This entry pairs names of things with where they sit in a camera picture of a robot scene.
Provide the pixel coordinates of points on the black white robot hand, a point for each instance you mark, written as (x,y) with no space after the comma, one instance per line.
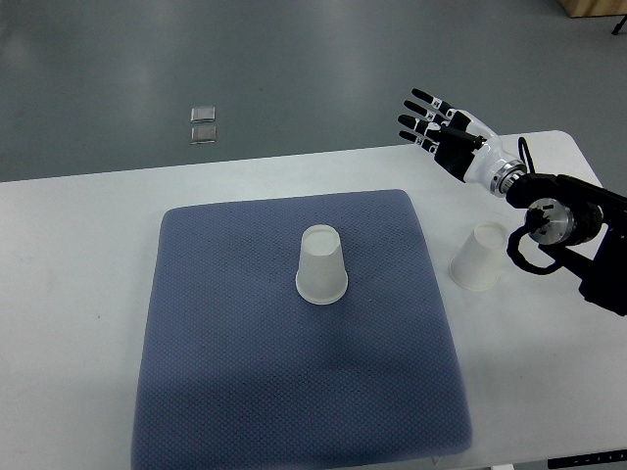
(460,143)

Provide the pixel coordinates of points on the white paper cup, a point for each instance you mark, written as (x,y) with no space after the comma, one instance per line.
(321,278)
(477,264)

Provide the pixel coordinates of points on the wooden box corner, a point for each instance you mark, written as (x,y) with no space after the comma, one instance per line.
(575,8)

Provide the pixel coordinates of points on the black tripod leg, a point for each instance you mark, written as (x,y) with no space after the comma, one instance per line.
(618,27)

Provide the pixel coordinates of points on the lower metal floor plate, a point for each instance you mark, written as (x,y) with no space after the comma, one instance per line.
(203,134)

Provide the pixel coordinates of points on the metal floor plate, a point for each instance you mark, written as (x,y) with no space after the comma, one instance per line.
(203,114)
(203,134)

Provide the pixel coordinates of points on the upper metal floor plate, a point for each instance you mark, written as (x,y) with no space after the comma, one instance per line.
(203,114)

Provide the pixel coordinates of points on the blue textured mat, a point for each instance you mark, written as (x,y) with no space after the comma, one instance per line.
(238,371)

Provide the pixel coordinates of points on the black table control panel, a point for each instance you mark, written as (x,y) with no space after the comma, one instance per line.
(614,456)

